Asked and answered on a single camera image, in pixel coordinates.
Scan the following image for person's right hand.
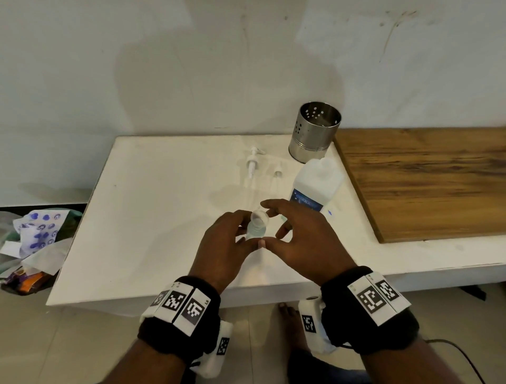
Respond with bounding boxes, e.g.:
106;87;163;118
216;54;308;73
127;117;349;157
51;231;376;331
259;198;358;287

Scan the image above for person's left hand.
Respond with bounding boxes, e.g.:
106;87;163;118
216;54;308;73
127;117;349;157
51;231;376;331
189;209;266;295

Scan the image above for small clear bottle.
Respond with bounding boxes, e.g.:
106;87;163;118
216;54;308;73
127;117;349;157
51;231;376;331
245;219;269;241

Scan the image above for large white bottle blue label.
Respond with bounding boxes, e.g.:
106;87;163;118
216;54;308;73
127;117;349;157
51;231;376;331
289;157;344;213

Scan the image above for white pump dispenser head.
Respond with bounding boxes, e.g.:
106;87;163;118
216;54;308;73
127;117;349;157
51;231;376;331
246;147;266;179

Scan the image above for person's right forearm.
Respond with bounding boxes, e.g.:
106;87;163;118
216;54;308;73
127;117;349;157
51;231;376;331
362;338;463;384

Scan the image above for person's left forearm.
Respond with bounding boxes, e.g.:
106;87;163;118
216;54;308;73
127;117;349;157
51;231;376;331
102;338;187;384

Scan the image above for person's right foot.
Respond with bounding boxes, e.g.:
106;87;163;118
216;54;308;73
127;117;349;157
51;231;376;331
278;302;309;351

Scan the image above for person's right leg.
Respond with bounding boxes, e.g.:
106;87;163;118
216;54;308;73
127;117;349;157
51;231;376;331
287;348;372;384

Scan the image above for white marker cube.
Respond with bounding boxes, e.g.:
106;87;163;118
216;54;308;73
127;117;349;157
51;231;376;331
297;296;339;356

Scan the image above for black left wristband with markers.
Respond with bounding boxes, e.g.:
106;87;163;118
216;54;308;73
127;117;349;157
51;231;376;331
137;275;221;364

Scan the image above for black wristband with markers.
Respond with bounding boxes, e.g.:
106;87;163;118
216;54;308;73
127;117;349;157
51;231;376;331
320;265;420;355
137;275;221;364

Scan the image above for black right wristband with markers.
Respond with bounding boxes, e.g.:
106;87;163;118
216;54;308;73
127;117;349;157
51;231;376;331
320;265;420;355

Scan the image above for perforated steel utensil holder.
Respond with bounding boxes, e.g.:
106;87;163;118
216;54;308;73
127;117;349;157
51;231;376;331
288;101;342;164

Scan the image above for wooden board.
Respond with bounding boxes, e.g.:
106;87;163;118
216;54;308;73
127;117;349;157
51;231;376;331
334;126;506;244

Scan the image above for white tissue paper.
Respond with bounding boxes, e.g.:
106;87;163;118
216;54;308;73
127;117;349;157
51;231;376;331
0;237;74;276

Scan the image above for white paper with blue prints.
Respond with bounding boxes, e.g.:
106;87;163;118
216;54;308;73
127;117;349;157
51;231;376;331
13;209;71;258

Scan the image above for orange wrapper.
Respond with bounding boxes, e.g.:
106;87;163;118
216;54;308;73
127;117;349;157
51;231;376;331
15;273;49;294

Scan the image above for teal waste bin with trash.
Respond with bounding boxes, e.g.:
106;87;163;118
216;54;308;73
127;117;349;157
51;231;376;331
0;208;84;295

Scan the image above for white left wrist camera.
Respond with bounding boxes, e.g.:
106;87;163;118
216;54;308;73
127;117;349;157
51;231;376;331
191;319;234;379

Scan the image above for black right camera cable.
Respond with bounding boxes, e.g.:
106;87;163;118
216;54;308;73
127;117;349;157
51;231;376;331
339;338;486;384

